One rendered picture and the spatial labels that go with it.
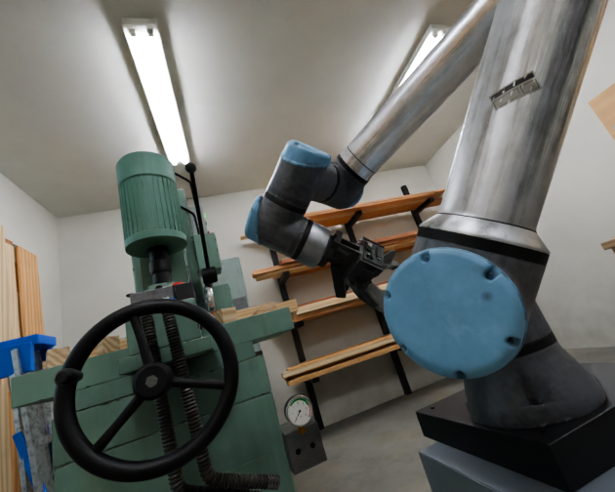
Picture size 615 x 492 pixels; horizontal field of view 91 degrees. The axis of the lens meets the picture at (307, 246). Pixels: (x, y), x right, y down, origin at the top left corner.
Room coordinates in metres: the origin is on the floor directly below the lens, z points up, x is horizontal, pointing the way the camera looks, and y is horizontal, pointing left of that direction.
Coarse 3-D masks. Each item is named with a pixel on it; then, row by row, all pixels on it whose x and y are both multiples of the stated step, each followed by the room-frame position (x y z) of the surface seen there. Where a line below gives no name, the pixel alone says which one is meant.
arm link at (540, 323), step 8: (536, 304) 0.52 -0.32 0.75; (536, 312) 0.51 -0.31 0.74; (536, 320) 0.50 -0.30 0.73; (544, 320) 0.51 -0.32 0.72; (528, 328) 0.50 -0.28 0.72; (536, 328) 0.50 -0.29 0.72; (544, 328) 0.51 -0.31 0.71; (528, 336) 0.50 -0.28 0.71; (536, 336) 0.50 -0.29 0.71; (544, 336) 0.50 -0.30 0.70
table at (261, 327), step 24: (264, 312) 0.80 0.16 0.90; (288, 312) 0.82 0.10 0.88; (240, 336) 0.77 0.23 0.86; (264, 336) 0.80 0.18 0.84; (96, 360) 0.66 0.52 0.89; (120, 360) 0.60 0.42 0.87; (168, 360) 0.63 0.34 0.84; (24, 384) 0.61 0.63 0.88; (48, 384) 0.63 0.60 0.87; (96, 384) 0.66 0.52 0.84
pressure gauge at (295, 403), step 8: (288, 400) 0.75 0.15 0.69; (296, 400) 0.75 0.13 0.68; (304, 400) 0.75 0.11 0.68; (288, 408) 0.74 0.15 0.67; (296, 408) 0.75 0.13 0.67; (304, 408) 0.75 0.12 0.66; (312, 408) 0.76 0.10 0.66; (288, 416) 0.74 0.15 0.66; (296, 416) 0.74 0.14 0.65; (304, 416) 0.75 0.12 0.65; (296, 424) 0.74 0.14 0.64; (304, 424) 0.75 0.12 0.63; (304, 432) 0.77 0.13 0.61
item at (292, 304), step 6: (294, 300) 0.99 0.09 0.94; (282, 306) 0.98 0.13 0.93; (288, 306) 0.98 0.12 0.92; (294, 306) 0.99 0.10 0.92; (240, 312) 0.93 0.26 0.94; (246, 312) 0.93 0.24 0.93; (252, 312) 0.94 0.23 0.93; (240, 318) 0.93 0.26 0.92; (120, 342) 0.81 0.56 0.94; (126, 342) 0.81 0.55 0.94; (96, 348) 0.79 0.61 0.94; (120, 348) 0.81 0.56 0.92; (90, 354) 0.78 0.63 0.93; (96, 354) 0.79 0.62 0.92
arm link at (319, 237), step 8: (312, 232) 0.56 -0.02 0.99; (320, 232) 0.56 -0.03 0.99; (328, 232) 0.57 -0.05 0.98; (312, 240) 0.56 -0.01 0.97; (320, 240) 0.56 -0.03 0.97; (328, 240) 0.57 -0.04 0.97; (304, 248) 0.56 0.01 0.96; (312, 248) 0.56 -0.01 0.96; (320, 248) 0.56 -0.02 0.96; (304, 256) 0.57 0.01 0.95; (312, 256) 0.57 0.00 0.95; (320, 256) 0.57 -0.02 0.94; (304, 264) 0.60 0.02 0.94; (312, 264) 0.59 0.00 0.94
